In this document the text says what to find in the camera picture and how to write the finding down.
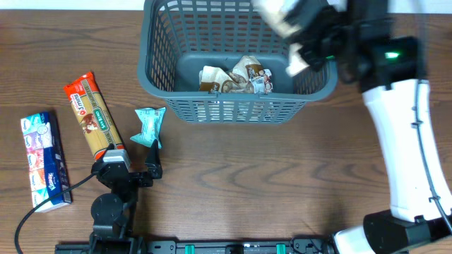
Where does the blue Kleenex tissue multipack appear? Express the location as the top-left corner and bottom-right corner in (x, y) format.
(20, 111), (72, 213)

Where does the grey plastic lattice basket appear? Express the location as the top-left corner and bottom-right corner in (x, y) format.
(137, 0), (338, 123)

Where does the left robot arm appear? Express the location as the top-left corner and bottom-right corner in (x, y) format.
(88, 144), (153, 254)

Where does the teal snack wrapper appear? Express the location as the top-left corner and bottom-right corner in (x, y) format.
(130, 107), (166, 149)

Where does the red spaghetti packet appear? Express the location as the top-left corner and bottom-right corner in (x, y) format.
(64, 72), (124, 159)

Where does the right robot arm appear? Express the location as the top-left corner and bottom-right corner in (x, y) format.
(138, 0), (451, 253)

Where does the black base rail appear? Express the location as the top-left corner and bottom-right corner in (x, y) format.
(54, 238), (337, 254)

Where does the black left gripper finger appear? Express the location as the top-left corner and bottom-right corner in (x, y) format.
(146, 140), (162, 179)
(92, 143), (114, 169)

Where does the beige brown snack bag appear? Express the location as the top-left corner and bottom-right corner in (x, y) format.
(251, 0), (309, 77)

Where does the small brown white snack packet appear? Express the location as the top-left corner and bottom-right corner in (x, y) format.
(228, 56), (265, 84)

